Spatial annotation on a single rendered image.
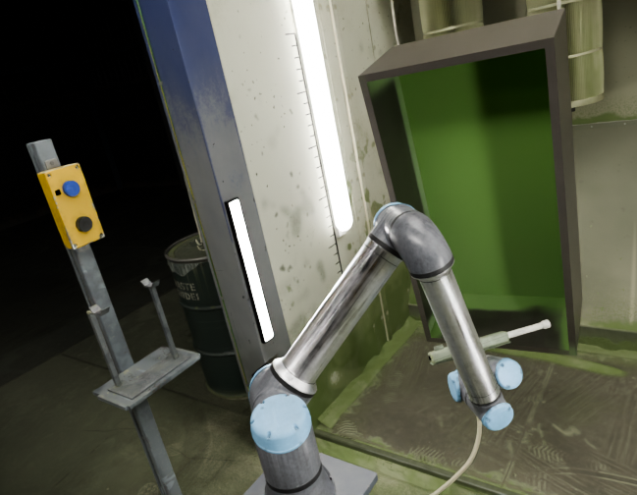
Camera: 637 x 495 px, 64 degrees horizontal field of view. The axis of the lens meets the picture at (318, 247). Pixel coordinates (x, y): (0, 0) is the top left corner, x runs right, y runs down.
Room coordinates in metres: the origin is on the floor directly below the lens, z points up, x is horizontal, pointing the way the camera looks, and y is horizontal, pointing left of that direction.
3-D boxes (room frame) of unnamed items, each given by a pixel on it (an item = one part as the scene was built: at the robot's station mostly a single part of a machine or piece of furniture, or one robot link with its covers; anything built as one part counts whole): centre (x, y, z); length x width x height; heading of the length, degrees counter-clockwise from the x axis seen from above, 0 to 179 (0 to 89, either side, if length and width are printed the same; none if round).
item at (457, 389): (1.32, -0.37, 0.69); 0.12 x 0.12 x 0.09; 8
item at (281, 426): (1.08, 0.18, 0.83); 0.17 x 0.15 x 0.18; 8
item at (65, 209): (1.67, 0.76, 1.42); 0.12 x 0.06 x 0.26; 141
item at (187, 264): (2.81, 0.57, 0.44); 0.59 x 0.58 x 0.89; 32
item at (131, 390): (1.61, 0.68, 0.95); 0.26 x 0.15 x 0.32; 141
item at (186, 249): (2.81, 0.57, 0.86); 0.54 x 0.54 x 0.01
